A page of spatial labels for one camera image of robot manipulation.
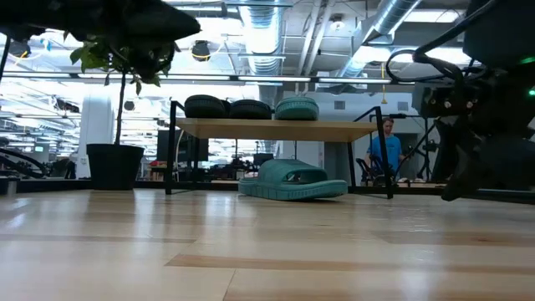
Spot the black foam slide sandal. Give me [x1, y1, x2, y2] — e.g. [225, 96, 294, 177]
[227, 99, 273, 121]
[183, 94, 229, 120]

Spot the wooden shelf with black frame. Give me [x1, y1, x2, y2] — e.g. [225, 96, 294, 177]
[164, 99, 395, 201]

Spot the black plant pot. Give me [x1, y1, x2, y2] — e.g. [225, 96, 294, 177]
[85, 143, 145, 191]

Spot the black tripod stand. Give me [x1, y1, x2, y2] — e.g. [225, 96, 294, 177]
[415, 116, 440, 181]

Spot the teal foam slide sandal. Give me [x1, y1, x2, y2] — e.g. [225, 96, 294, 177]
[237, 158, 349, 202]
[273, 96, 321, 122]

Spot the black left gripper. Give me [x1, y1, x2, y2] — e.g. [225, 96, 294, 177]
[0, 0, 202, 43]

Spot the person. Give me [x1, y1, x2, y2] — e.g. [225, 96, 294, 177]
[364, 116, 405, 186]

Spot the small green tree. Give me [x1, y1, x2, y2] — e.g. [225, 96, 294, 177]
[69, 37, 176, 146]

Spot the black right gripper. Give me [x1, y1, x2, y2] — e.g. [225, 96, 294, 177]
[441, 66, 535, 202]

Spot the black table edge rail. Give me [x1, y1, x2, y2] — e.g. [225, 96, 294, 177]
[0, 178, 535, 206]

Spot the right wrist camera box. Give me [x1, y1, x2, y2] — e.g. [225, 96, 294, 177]
[411, 81, 482, 120]

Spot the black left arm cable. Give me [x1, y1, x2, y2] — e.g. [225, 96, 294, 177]
[0, 36, 13, 83]

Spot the black ceiling speaker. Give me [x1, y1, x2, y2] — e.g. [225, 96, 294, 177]
[7, 39, 33, 59]
[191, 39, 211, 63]

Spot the yellow hanging tag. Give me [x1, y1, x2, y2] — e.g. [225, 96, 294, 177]
[379, 61, 389, 105]

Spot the black metal rack frame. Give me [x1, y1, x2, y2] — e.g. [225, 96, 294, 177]
[369, 112, 431, 185]

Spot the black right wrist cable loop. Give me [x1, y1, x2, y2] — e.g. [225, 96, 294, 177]
[384, 0, 501, 84]

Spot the long ceiling light rail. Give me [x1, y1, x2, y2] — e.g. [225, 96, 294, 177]
[0, 70, 417, 88]

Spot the white pillar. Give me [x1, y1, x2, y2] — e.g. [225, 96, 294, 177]
[79, 94, 115, 179]

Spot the black monitor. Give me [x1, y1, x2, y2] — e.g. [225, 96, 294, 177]
[156, 129, 210, 163]
[252, 152, 275, 167]

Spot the wooden background table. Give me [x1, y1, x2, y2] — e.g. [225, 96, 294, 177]
[396, 179, 446, 187]

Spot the ribbed silver ceiling duct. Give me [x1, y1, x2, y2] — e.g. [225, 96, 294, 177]
[240, 0, 289, 108]

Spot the black curved hose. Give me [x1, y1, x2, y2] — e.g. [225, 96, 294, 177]
[0, 145, 50, 179]

